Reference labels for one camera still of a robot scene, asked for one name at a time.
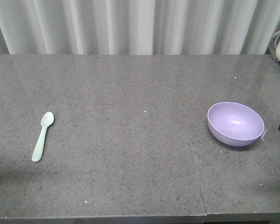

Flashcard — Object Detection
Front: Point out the white pleated curtain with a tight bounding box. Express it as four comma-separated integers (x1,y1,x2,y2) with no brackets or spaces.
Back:
0,0,280,55

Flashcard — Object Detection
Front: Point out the purple plastic bowl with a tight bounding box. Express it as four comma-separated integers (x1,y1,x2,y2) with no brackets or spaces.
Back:
207,102,265,147

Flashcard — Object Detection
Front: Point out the pale green plastic spoon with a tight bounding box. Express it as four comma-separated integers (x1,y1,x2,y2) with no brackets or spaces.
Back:
31,112,54,162

